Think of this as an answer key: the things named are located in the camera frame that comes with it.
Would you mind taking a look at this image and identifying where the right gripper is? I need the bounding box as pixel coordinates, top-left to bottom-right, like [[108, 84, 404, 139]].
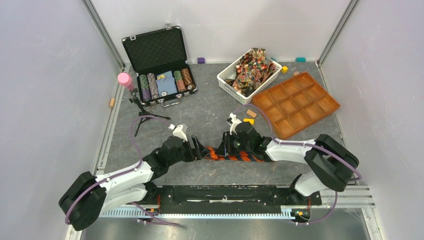
[[214, 131, 252, 157]]

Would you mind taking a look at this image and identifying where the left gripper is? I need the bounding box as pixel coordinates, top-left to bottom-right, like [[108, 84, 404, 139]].
[[167, 135, 210, 166]]

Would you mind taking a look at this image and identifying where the orange navy striped tie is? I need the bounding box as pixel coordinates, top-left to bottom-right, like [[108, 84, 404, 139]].
[[205, 146, 265, 163]]

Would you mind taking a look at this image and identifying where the white plastic basket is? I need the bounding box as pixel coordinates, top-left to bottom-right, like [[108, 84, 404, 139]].
[[217, 47, 282, 104]]

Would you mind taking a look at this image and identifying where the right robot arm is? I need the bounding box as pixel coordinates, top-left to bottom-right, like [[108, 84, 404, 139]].
[[215, 122, 360, 204]]

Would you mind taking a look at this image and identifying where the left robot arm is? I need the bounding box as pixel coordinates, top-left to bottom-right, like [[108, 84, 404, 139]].
[[58, 136, 210, 231]]

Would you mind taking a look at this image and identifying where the patterned colourful ties pile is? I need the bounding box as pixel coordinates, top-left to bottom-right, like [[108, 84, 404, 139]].
[[224, 47, 277, 97]]

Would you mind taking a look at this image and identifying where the yellow block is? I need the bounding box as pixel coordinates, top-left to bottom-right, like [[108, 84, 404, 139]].
[[243, 118, 255, 125]]

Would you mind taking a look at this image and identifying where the brown wooden block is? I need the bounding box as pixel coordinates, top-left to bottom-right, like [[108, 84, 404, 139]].
[[246, 109, 258, 119]]

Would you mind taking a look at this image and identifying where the wooden compartment tray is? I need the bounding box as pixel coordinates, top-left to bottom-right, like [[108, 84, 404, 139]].
[[251, 72, 341, 140]]

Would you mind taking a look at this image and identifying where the small yellow cube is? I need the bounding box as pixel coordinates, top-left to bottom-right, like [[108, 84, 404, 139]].
[[281, 66, 289, 74]]

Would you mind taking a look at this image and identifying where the purple block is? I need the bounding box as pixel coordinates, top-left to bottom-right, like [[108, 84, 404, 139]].
[[197, 57, 206, 64]]

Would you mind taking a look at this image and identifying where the teal block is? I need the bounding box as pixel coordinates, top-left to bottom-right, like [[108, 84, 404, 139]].
[[295, 57, 307, 63]]

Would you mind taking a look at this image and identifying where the cork piece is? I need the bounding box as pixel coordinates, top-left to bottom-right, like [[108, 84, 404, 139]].
[[108, 98, 116, 109]]

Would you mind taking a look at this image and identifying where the black poker chip case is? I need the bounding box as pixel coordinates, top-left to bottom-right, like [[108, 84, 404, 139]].
[[122, 25, 198, 107]]

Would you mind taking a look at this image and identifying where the pink microphone on tripod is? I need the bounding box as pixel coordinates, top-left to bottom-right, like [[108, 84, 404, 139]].
[[117, 72, 171, 137]]

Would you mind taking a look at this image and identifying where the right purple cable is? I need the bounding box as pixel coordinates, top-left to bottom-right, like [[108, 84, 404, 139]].
[[233, 104, 363, 226]]

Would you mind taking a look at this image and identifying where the purple cable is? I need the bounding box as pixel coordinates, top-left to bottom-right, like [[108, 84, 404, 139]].
[[233, 104, 363, 226], [64, 115, 181, 228]]

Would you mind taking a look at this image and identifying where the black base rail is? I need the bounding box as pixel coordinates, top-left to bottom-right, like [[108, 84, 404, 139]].
[[137, 185, 323, 215]]

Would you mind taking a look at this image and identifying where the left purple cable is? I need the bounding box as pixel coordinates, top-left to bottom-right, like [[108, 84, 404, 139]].
[[64, 115, 181, 228]]

